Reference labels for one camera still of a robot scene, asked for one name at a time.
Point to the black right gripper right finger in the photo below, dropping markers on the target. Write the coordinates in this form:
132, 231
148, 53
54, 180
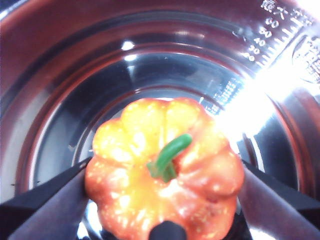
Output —
280, 215

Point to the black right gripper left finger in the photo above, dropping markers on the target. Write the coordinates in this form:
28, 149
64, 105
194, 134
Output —
42, 215

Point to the orange pumpkin with green stem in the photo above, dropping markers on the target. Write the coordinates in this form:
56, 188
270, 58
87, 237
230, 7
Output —
150, 195

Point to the pale green electric cooking pot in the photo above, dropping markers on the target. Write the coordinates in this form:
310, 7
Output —
75, 75

